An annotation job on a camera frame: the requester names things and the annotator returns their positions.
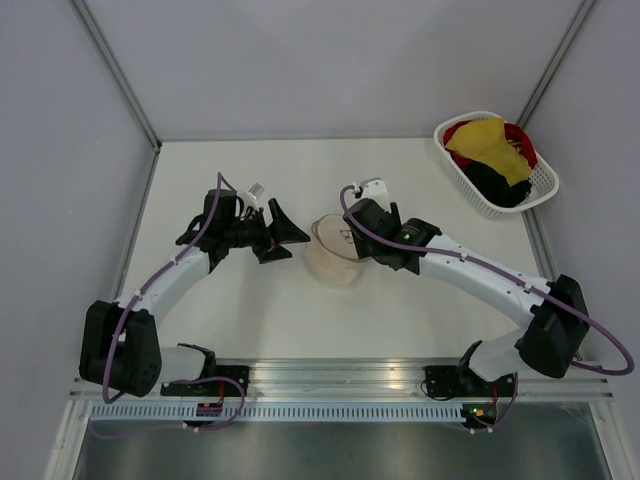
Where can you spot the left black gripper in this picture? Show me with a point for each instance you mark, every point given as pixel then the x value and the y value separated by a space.
pixel 281 229

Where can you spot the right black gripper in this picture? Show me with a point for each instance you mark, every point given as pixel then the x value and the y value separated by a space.
pixel 361 247

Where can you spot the cream mesh laundry bag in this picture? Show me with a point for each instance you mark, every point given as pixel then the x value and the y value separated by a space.
pixel 331 255

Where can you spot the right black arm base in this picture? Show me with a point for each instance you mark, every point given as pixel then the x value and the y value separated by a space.
pixel 447 382

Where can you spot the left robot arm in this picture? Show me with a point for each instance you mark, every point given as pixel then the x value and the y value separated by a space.
pixel 120 348

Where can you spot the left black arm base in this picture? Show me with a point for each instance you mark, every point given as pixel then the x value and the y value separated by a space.
pixel 229 382

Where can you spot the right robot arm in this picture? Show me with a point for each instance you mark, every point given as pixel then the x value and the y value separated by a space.
pixel 546 313

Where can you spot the black garment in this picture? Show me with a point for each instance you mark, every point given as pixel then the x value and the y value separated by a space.
pixel 494 186

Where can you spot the yellow garment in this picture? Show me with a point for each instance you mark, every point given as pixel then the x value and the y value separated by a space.
pixel 484 141

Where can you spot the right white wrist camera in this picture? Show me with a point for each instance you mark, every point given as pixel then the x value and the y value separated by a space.
pixel 374 189

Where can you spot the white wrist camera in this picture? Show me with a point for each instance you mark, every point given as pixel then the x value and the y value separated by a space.
pixel 250 197
pixel 374 189

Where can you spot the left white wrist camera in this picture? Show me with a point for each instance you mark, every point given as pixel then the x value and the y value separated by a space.
pixel 250 197

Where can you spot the right aluminium frame post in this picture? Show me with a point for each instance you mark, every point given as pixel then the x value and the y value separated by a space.
pixel 573 30

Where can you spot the aluminium frame post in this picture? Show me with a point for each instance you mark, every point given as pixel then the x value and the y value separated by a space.
pixel 98 39
pixel 573 30

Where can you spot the aluminium mounting rail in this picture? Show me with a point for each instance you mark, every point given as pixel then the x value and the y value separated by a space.
pixel 317 380

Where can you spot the white slotted cable duct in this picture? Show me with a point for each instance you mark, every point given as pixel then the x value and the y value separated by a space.
pixel 194 411

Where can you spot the left aluminium frame post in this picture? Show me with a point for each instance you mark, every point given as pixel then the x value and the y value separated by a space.
pixel 98 39

